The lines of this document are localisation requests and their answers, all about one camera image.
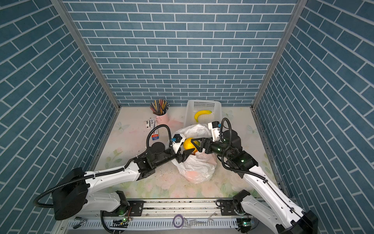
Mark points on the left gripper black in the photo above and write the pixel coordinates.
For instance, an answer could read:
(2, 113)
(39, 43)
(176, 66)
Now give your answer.
(184, 156)

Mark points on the white plastic bag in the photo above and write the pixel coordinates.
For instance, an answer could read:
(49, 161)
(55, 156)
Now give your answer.
(198, 167)

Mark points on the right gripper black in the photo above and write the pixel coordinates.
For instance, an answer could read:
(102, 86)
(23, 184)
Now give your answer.
(204, 144)

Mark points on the metal clip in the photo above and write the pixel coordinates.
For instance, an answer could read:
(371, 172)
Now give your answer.
(80, 221)

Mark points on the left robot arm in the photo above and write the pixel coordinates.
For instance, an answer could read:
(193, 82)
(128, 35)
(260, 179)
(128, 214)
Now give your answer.
(75, 192)

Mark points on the colored pencils bundle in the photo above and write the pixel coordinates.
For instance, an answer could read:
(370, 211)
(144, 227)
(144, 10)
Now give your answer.
(159, 107)

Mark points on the white plastic basket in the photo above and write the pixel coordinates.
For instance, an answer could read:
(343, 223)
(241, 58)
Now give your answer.
(193, 106)

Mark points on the pink pencil cup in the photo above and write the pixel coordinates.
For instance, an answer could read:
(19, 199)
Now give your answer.
(163, 119)

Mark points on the purple tape roll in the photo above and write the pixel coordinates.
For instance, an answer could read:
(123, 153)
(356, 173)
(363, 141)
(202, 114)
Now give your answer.
(178, 221)

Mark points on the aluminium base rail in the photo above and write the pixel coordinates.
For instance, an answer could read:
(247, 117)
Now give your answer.
(157, 215)

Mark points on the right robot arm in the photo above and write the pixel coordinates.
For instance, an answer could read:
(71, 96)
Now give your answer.
(280, 214)

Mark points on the yellow lemon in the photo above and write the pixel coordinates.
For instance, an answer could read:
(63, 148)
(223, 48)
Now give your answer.
(188, 145)

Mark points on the yellow banana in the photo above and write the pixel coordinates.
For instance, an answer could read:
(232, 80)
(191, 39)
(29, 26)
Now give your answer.
(200, 113)

